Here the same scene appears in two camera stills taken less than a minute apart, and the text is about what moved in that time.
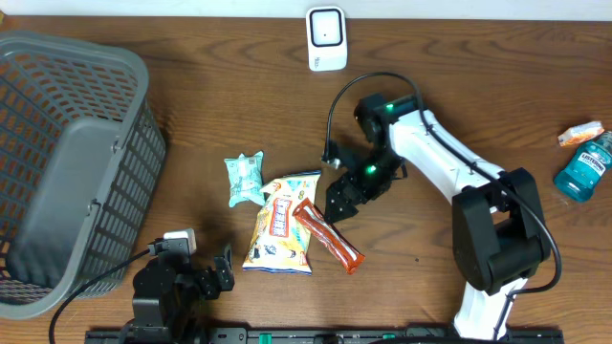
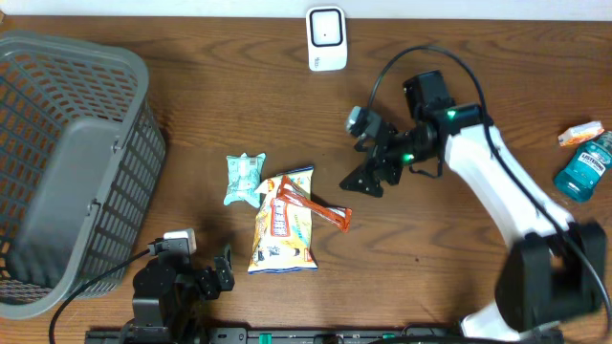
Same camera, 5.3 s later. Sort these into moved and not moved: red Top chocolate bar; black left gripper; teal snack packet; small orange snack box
Moved: red Top chocolate bar
Not moved: small orange snack box; teal snack packet; black left gripper
